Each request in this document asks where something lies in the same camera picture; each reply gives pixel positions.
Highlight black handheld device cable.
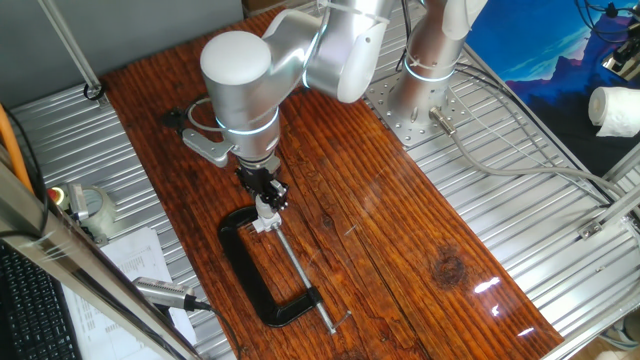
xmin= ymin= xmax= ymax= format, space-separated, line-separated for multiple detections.
xmin=192 ymin=299 xmax=242 ymax=360

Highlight printed paper sheets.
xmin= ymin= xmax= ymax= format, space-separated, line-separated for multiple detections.
xmin=62 ymin=227 xmax=199 ymax=360

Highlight clear tape roll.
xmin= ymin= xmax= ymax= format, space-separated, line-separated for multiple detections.
xmin=74 ymin=185 xmax=119 ymax=244

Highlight beige box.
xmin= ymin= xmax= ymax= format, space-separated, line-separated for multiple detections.
xmin=602 ymin=49 xmax=640 ymax=82

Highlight blue mountain poster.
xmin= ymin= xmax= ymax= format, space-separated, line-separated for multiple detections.
xmin=464 ymin=0 xmax=640 ymax=176

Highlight black exterior camera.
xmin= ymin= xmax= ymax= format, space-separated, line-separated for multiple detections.
xmin=612 ymin=37 xmax=640 ymax=66

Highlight diagonal aluminium frame post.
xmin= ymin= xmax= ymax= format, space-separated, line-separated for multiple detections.
xmin=37 ymin=0 xmax=109 ymax=106

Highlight orange pipe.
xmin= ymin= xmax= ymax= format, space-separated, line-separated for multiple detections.
xmin=0 ymin=102 xmax=34 ymax=194

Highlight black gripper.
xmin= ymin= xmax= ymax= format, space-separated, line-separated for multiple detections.
xmin=235 ymin=165 xmax=290 ymax=210

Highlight white toilet paper roll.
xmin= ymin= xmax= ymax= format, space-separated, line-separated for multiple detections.
xmin=588 ymin=86 xmax=640 ymax=139

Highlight white bulb socket adapter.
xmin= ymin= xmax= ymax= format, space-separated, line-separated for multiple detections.
xmin=251 ymin=213 xmax=283 ymax=235

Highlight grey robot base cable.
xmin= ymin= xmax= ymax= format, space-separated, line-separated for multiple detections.
xmin=428 ymin=106 xmax=614 ymax=206

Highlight silver ribbed handheld device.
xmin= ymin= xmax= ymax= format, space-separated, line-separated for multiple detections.
xmin=132 ymin=276 xmax=199 ymax=312

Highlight aluminium frame profile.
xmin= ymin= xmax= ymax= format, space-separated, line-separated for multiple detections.
xmin=578 ymin=144 xmax=640 ymax=241

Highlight brown wooden board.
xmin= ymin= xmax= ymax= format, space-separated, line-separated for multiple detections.
xmin=99 ymin=7 xmax=565 ymax=360

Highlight white light bulb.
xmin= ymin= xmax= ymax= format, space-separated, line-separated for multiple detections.
xmin=254 ymin=194 xmax=281 ymax=222

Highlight black C-clamp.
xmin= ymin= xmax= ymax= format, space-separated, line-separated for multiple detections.
xmin=217 ymin=203 xmax=352 ymax=336

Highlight black keyboard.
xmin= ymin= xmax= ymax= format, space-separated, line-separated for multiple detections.
xmin=0 ymin=242 xmax=84 ymax=360

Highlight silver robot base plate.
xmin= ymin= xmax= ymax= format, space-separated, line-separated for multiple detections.
xmin=362 ymin=74 xmax=474 ymax=149

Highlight steel frame beam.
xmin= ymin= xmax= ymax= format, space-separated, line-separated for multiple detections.
xmin=0 ymin=144 xmax=201 ymax=360

